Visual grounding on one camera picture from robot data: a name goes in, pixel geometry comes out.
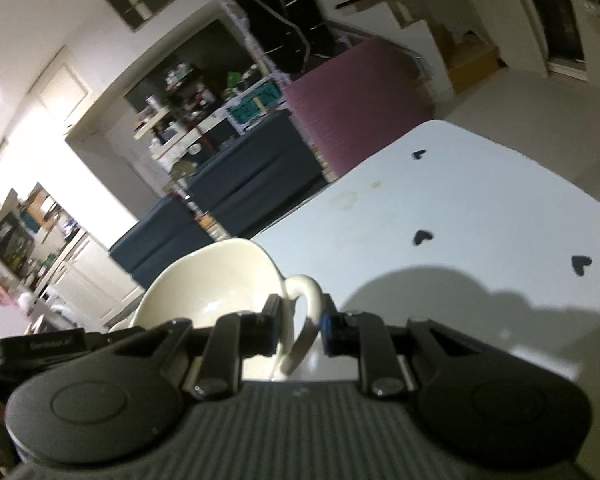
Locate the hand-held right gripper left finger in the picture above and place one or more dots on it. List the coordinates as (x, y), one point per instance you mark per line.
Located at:
(275, 335)

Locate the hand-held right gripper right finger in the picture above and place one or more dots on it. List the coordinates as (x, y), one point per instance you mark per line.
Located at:
(326, 334)

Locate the white lower kitchen cabinets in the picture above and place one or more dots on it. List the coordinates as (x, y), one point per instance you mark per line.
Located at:
(90, 280)

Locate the navy blue sofa seat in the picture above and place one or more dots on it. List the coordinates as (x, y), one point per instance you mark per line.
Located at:
(260, 175)
(155, 240)

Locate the pale blue heart-print tablecloth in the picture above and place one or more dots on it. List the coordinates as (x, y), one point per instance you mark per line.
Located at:
(455, 220)

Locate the white shelf rack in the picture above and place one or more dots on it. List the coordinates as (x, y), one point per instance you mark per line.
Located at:
(167, 132)

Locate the teal sign plate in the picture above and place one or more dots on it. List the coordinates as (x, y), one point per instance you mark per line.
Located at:
(252, 105)

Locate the maroon sofa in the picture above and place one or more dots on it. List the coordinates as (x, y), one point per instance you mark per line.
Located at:
(360, 105)

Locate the black vest with white trim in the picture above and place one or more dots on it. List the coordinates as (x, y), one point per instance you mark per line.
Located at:
(285, 15)

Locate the white staircase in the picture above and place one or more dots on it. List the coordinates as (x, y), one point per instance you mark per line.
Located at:
(430, 25)

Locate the white wall cabinet door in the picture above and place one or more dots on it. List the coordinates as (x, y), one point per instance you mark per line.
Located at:
(62, 95)

